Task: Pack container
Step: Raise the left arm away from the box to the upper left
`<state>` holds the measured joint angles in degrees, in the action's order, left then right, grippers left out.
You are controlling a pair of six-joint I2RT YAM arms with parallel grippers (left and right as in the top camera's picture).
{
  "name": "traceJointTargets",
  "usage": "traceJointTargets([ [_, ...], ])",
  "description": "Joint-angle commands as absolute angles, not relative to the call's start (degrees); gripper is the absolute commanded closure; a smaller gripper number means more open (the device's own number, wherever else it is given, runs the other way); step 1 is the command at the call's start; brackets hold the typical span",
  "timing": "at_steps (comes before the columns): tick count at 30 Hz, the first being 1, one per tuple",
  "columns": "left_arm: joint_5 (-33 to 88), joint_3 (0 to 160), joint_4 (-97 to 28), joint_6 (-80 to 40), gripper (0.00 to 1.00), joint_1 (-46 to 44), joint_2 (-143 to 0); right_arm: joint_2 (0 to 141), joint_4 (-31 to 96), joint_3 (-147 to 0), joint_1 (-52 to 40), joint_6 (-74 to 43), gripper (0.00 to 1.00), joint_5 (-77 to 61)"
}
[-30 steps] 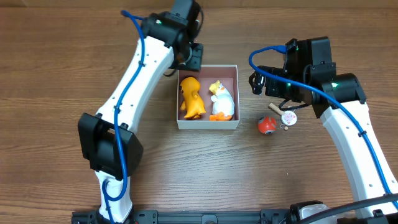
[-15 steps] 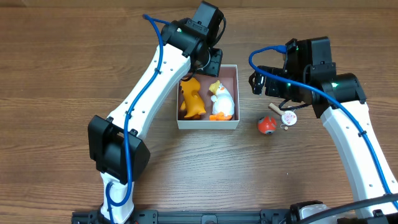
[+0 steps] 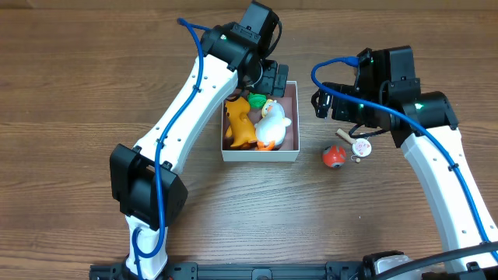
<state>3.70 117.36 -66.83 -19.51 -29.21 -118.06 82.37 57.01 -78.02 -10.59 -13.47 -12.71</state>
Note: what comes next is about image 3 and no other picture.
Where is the green round toy wheel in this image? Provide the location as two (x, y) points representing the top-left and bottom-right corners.
(247, 93), (267, 110)

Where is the black thick cable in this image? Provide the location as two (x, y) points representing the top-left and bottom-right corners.
(383, 240), (498, 280)

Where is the right blue cable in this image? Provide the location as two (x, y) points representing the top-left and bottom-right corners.
(310, 56), (498, 262)

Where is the orange round ball toy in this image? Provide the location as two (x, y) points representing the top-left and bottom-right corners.
(321, 145), (346, 168)

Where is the orange dinosaur toy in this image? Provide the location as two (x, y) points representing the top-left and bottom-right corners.
(224, 97), (258, 149)

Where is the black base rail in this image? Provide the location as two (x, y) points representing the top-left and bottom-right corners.
(89, 261), (497, 280)

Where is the white box pink interior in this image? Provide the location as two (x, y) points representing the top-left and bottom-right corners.
(221, 81), (300, 162)

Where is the wooden pig rattle drum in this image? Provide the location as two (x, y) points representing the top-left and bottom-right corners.
(336, 128), (373, 163)

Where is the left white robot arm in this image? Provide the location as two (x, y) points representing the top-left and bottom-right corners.
(110, 1), (289, 279)

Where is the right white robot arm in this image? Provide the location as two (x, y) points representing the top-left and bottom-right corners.
(310, 46), (497, 279)

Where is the white plush duck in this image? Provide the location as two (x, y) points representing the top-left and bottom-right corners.
(254, 100), (292, 151)

